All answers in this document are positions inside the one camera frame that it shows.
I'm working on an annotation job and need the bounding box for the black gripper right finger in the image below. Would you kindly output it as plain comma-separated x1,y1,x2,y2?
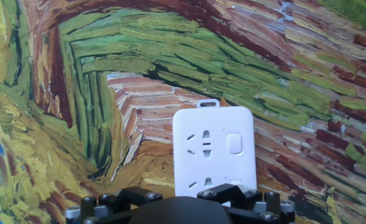
197,182,296,224

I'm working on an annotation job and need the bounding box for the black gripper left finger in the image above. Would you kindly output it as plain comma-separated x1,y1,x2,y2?
65,185,164,224

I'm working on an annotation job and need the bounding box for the white four-button power strip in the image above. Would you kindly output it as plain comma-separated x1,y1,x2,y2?
172,98,258,198

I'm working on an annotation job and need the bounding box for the Van Gogh painting cloth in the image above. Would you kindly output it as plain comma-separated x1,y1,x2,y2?
0,0,366,224

